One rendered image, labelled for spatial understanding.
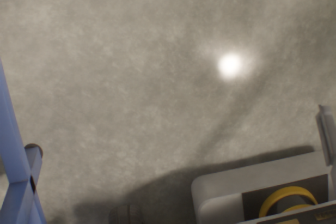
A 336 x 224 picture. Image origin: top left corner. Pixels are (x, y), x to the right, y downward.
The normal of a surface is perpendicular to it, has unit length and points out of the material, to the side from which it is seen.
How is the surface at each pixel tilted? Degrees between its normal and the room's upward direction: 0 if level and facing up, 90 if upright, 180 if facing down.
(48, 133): 0
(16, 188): 90
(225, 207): 0
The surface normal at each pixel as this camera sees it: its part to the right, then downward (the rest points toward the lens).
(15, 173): 0.10, 0.33
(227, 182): -0.16, -0.93
